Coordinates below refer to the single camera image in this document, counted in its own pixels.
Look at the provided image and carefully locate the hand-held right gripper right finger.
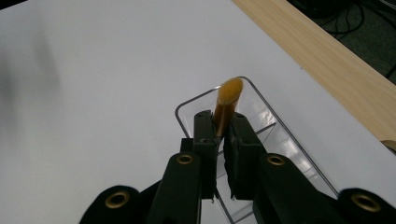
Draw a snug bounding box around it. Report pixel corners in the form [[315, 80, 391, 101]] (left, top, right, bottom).
[[223, 112, 268, 201]]

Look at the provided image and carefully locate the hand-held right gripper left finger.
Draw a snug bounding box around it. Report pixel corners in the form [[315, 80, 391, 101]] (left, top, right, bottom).
[[180, 110, 219, 200]]

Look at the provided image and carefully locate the clear plastic organizer box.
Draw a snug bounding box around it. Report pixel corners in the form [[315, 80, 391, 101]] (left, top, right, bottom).
[[175, 76, 340, 224]]

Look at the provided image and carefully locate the orange cylindrical stick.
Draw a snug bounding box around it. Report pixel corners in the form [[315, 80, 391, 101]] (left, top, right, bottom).
[[213, 77, 245, 138]]

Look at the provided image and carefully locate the black cable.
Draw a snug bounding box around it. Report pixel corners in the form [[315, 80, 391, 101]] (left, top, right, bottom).
[[323, 2, 366, 35]]

